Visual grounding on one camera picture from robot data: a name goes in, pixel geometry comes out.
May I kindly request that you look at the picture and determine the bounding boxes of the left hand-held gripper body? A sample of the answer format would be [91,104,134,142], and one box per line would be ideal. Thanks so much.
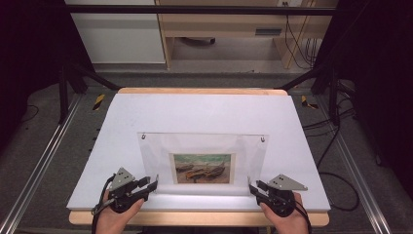
[108,167,146,215]

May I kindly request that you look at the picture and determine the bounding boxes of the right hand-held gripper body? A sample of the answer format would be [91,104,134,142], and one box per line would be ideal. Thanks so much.
[260,174,309,218]

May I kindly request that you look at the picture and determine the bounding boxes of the clear acrylic photo frame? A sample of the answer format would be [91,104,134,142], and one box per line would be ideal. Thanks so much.
[136,131,270,198]

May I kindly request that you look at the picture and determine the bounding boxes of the person's right hand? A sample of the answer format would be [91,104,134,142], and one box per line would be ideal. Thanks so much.
[259,192,310,234]

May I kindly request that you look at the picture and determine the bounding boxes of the person's left hand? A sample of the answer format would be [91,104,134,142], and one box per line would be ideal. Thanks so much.
[95,191,146,234]

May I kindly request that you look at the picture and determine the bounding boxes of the wooden table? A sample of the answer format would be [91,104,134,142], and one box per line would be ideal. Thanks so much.
[68,87,330,228]

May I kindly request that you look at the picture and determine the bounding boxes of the painting print of boats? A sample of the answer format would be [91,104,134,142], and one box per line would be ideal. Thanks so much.
[169,152,237,186]

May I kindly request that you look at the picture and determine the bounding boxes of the white board sheet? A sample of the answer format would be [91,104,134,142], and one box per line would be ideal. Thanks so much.
[65,93,332,213]

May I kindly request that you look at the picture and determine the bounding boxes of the black metal stand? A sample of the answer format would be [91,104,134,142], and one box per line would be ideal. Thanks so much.
[278,60,341,127]
[57,60,122,125]

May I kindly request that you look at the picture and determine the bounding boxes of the white cabinet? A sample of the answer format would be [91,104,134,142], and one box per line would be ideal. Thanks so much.
[64,0,167,64]

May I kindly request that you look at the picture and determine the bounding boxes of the dark object under desk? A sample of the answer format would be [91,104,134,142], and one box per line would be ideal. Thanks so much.
[179,36,217,46]

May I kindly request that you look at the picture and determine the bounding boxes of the black curtain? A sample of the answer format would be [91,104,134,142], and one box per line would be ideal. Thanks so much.
[0,0,96,154]
[314,0,413,199]

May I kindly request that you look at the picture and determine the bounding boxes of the wooden desk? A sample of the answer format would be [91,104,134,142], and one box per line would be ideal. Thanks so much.
[154,0,339,70]

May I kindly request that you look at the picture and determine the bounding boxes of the black horizontal bar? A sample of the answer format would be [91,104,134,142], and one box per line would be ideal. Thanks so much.
[64,4,339,17]

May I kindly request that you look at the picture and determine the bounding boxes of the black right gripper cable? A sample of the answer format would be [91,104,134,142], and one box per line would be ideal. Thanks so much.
[292,199,314,234]

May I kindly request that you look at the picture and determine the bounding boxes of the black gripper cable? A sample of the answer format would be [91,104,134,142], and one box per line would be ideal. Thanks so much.
[292,199,314,234]
[91,175,117,234]

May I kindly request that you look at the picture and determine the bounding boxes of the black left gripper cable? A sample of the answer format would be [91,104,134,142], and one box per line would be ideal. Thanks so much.
[91,175,117,234]

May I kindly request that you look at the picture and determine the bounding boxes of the black floor cables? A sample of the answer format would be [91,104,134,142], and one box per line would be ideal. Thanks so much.
[301,81,361,213]

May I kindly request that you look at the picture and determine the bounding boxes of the aluminium rail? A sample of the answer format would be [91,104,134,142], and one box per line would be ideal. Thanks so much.
[0,93,83,234]
[315,95,393,234]

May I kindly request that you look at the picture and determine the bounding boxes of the thin black floor cable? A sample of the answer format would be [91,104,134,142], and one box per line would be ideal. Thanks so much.
[19,103,40,124]

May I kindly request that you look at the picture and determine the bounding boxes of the black hanging cables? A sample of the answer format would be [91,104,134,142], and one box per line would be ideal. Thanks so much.
[282,1,319,70]

